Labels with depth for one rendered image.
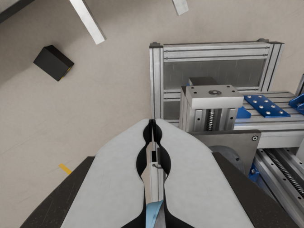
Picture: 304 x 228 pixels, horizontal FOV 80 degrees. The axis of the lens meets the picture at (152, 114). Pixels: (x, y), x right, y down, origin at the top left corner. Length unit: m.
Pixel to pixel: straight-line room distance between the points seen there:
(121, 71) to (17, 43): 0.76
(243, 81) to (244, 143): 0.93
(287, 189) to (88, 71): 1.39
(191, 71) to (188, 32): 0.31
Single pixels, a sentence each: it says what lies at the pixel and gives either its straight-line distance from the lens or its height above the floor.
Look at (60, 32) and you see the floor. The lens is 1.56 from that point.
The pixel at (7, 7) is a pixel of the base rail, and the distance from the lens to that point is 0.86.
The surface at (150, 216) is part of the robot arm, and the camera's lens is 0.42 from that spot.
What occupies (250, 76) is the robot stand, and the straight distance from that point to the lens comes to 1.45.
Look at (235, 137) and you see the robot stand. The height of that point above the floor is 1.04.
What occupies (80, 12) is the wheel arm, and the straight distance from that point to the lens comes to 0.62.
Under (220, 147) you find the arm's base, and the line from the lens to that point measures 0.52.
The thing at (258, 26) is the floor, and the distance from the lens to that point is 1.62.
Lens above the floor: 1.42
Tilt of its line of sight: 61 degrees down
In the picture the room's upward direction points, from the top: 178 degrees clockwise
